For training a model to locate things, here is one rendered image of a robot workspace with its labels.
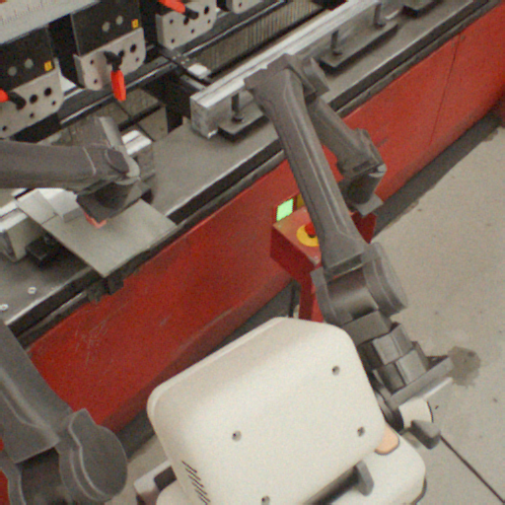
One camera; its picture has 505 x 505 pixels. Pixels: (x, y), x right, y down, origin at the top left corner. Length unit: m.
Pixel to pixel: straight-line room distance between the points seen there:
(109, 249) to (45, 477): 0.63
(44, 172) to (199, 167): 0.73
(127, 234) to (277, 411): 0.74
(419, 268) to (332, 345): 1.98
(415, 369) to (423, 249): 1.86
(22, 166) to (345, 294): 0.45
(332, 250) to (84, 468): 0.42
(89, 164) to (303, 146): 0.33
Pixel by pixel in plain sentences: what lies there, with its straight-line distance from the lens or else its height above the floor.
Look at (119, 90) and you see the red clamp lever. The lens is 1.40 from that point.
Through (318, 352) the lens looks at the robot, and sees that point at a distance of 0.72.
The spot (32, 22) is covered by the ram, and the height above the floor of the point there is 1.35.
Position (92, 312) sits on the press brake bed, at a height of 0.74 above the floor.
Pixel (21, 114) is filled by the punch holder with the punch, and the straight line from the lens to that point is 1.33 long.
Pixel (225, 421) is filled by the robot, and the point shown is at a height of 1.38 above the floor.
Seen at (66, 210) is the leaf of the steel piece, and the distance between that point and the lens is 1.42.
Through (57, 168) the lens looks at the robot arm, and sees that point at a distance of 1.03.
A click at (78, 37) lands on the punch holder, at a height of 1.29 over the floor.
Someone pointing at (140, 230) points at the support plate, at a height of 1.00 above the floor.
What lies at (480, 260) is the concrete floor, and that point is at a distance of 2.78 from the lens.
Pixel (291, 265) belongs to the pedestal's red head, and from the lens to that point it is 1.69.
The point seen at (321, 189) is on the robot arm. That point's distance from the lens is 0.97.
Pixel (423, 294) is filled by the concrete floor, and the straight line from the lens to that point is 2.61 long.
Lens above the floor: 1.98
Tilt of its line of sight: 49 degrees down
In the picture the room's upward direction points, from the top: 2 degrees clockwise
